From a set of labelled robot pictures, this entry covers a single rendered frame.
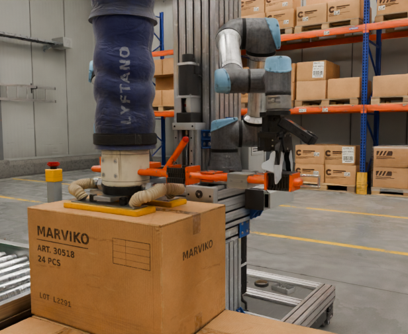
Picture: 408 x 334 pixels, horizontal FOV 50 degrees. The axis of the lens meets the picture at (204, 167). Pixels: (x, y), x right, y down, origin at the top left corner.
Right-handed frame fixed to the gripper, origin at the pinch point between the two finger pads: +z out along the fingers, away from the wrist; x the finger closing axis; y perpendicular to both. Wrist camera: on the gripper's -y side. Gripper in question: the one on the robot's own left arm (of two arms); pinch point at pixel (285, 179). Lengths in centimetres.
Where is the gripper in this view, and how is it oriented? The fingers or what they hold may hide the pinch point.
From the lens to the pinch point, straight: 130.9
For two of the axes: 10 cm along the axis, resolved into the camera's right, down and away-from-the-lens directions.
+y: -8.6, -0.3, 5.1
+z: 0.1, 10.0, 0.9
